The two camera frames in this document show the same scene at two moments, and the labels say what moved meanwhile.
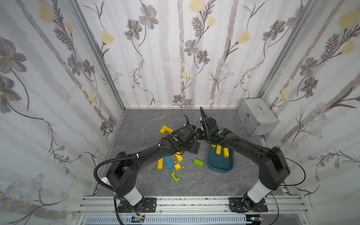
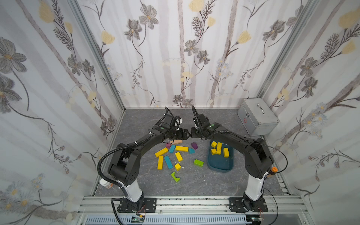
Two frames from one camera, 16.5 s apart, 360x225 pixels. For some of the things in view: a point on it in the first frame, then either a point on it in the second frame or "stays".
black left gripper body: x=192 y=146 → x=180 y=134
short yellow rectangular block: x=226 y=153 stays
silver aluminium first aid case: x=257 y=117 stays
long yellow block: x=219 y=149 stays
